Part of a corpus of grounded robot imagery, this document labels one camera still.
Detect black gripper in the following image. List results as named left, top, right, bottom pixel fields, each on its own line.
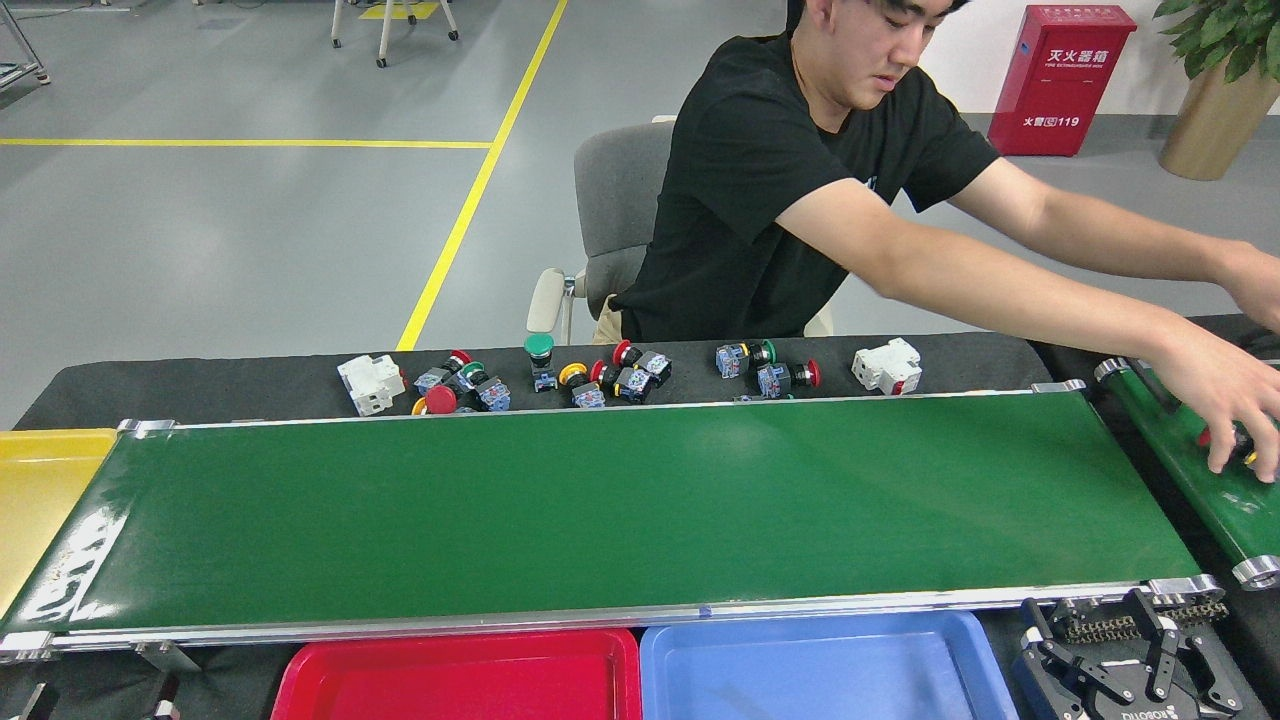
left=1013, top=590, right=1263, bottom=720

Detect white circuit breaker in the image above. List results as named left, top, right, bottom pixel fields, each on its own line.
left=851, top=337, right=923, bottom=397
left=337, top=354, right=407, bottom=418

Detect green push button switch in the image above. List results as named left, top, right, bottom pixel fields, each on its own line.
left=714, top=339, right=778, bottom=380
left=455, top=361, right=512, bottom=413

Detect green mushroom push button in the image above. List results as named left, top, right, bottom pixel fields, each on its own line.
left=523, top=333, right=560, bottom=394

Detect yellow plastic tray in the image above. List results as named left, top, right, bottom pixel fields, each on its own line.
left=0, top=428, right=119, bottom=616

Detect narrow green conveyor belt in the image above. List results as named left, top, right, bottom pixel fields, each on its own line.
left=1093, top=355, right=1280, bottom=591

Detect blue plastic tray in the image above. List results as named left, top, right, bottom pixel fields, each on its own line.
left=640, top=610, right=1021, bottom=720

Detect red plastic tray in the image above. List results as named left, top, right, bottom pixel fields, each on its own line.
left=270, top=628, right=643, bottom=720

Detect wide green conveyor belt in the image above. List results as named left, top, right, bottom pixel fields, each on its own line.
left=0, top=380, right=1226, bottom=666

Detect person's right hand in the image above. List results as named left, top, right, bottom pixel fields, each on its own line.
left=1150, top=320, right=1280, bottom=484

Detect person's left hand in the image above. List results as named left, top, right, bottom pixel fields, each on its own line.
left=1222, top=245, right=1280, bottom=336

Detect gold plant pot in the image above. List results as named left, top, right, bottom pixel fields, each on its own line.
left=1160, top=55, right=1280, bottom=182

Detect red fire extinguisher cabinet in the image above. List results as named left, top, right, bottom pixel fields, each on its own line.
left=988, top=5, right=1138, bottom=158

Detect person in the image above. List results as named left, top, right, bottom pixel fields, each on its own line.
left=590, top=0, right=1280, bottom=484

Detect silver metal rack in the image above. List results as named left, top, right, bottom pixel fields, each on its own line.
left=0, top=0, right=51, bottom=91

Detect green leafy plant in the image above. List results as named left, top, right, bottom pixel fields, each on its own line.
left=1153, top=0, right=1280, bottom=83

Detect grey office chair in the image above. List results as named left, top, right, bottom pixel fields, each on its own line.
left=527, top=113, right=833, bottom=346

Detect white wheeled stand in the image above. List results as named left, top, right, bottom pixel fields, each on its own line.
left=330, top=0, right=461, bottom=69

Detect black drive chain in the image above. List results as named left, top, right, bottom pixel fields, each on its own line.
left=1060, top=598, right=1229, bottom=646

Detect black cable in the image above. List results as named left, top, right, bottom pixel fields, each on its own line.
left=1128, top=358, right=1186, bottom=413

